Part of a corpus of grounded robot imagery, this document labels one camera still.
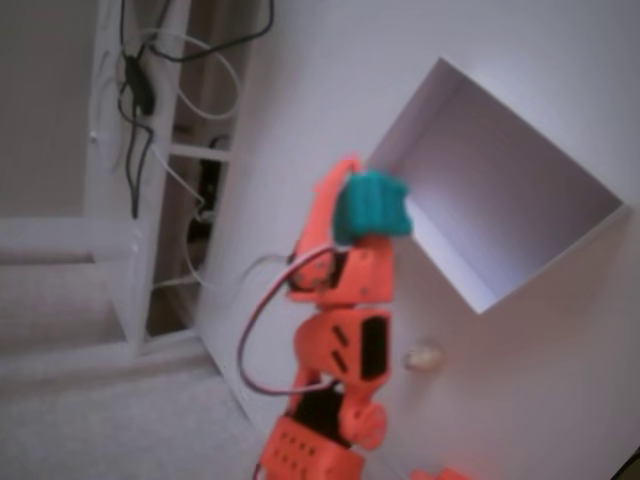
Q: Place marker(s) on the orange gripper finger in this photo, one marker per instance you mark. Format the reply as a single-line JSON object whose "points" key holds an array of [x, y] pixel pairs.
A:
{"points": [[322, 215]]}

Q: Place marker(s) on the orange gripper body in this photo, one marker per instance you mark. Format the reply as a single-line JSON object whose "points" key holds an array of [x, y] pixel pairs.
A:
{"points": [[361, 274]]}

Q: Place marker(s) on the green cube case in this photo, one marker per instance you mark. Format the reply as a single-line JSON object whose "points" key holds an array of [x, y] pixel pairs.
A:
{"points": [[372, 210]]}

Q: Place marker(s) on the white cardboard box bin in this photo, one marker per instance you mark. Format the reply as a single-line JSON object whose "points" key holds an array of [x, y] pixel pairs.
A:
{"points": [[500, 200]]}

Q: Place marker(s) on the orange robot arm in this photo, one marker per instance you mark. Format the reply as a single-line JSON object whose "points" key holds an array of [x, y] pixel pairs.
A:
{"points": [[325, 345]]}

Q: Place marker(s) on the small bear figurine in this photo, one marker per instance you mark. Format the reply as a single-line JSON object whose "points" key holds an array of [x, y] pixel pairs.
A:
{"points": [[422, 355]]}

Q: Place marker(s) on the white furniture frame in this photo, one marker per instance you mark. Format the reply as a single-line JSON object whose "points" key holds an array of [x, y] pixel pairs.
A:
{"points": [[105, 175]]}

